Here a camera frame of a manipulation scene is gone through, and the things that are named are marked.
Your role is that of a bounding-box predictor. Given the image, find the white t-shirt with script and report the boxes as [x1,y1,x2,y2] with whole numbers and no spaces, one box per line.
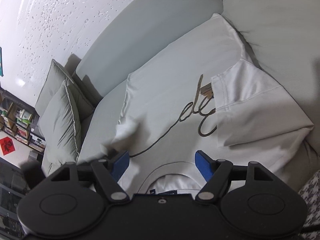
[116,14,319,194]

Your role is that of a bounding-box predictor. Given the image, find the front grey cushion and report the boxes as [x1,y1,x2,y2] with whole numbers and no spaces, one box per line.
[40,81,81,165]

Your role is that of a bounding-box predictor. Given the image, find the grey cushion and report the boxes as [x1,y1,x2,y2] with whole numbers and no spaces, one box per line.
[35,59,74,116]
[40,81,81,165]

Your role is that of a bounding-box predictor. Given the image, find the houndstooth patterned trousers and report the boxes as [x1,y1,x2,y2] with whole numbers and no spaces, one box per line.
[299,171,319,227]

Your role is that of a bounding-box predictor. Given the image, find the bookshelf with books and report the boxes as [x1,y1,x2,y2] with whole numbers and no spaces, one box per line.
[1,88,46,154]

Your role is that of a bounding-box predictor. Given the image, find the rear grey cushion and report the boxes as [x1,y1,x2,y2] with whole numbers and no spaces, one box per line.
[35,59,74,116]

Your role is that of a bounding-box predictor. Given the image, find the grey sofa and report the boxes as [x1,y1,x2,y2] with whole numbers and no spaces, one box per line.
[41,0,320,196]

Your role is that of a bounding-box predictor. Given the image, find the red paper wall decoration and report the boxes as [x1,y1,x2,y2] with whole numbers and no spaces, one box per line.
[0,137,16,155]

